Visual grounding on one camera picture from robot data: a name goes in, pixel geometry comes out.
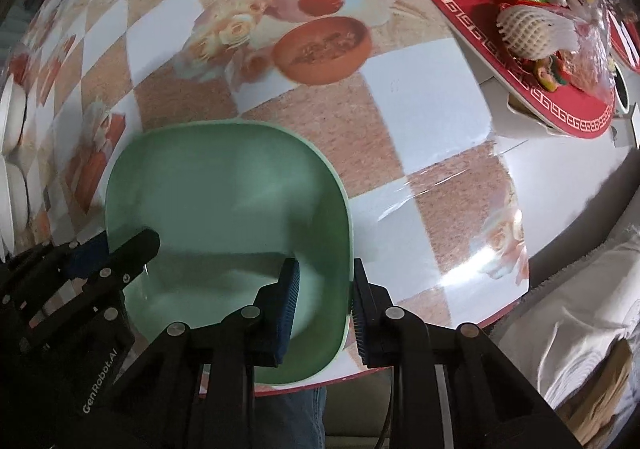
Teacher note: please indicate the printed checkered tablecloth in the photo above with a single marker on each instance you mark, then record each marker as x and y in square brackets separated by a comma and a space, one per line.
[350, 129]

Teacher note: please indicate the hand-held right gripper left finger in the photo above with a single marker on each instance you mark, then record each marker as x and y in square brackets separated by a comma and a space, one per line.
[286, 309]

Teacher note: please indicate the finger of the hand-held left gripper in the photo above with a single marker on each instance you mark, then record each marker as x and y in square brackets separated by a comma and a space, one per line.
[85, 256]
[137, 249]

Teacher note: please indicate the white bowl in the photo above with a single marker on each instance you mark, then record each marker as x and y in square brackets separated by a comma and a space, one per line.
[12, 116]

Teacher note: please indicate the white round plate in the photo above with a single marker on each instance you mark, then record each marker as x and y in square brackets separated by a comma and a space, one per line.
[12, 209]

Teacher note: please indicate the cream cushion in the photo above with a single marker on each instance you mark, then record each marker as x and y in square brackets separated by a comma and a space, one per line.
[575, 309]

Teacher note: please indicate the clear plastic snack bag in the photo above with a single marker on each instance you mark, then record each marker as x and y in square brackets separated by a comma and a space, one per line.
[592, 49]

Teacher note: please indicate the white foam fruit net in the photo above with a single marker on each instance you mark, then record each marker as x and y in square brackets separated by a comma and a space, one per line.
[525, 31]

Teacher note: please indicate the colourful small candy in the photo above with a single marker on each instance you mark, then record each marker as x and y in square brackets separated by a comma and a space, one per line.
[550, 73]

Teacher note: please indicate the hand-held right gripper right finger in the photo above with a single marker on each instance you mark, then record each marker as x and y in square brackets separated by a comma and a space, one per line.
[361, 319]

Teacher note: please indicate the person's blue jeans leg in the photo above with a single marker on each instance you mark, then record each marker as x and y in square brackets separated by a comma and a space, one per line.
[300, 414]

